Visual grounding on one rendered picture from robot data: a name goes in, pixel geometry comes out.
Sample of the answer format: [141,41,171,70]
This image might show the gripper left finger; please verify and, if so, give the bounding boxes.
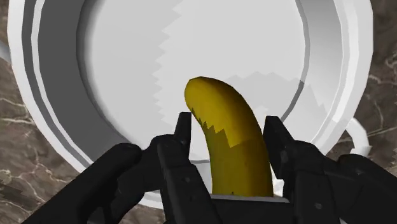
[20,111,223,224]

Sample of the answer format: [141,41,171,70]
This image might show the yellow banana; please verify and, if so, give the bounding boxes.
[184,76,274,198]

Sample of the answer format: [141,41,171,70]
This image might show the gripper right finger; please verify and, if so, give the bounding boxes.
[263,115,397,224]

